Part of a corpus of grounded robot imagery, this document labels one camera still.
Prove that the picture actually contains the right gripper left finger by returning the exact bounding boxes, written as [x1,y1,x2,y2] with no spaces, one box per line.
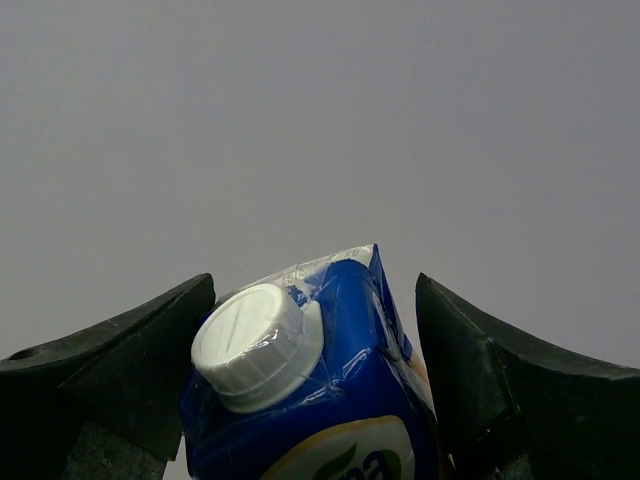
[1,273,216,479]

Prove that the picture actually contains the pineapple juice carton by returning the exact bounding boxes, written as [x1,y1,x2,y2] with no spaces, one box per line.
[179,244,455,479]

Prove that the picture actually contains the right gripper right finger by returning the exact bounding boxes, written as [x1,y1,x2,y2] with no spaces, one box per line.
[415,274,639,479]

